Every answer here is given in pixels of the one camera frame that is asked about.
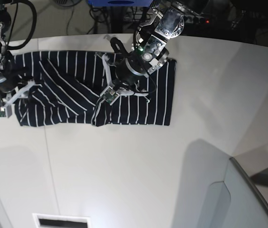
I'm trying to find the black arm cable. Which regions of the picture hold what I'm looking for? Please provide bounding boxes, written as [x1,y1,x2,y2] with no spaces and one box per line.
[5,0,37,50]

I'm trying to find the navy white striped t-shirt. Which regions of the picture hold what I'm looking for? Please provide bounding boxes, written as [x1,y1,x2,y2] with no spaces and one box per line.
[14,51,177,127]

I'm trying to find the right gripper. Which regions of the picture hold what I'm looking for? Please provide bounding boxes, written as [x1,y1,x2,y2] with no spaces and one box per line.
[0,73,39,107]

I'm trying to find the power strip with red light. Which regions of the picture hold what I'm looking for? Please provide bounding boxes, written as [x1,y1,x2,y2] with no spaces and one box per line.
[184,15,216,25]

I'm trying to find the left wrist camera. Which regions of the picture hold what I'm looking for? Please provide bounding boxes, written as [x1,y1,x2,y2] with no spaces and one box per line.
[101,85,120,106]

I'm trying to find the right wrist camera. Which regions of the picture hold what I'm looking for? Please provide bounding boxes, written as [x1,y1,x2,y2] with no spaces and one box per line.
[0,105,12,118]

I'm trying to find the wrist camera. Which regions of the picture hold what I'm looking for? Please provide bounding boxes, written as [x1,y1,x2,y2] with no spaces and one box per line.
[101,85,120,106]
[0,105,12,118]

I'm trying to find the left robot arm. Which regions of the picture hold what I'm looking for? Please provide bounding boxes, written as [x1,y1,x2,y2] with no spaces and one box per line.
[100,0,208,105]

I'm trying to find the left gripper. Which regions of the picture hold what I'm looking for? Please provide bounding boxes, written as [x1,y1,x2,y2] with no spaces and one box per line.
[96,37,150,102]

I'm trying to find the blue plastic bin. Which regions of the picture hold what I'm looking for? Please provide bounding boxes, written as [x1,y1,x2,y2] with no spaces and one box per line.
[88,0,153,7]

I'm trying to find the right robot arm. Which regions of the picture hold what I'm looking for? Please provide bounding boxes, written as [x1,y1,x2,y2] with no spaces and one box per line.
[0,0,37,109]

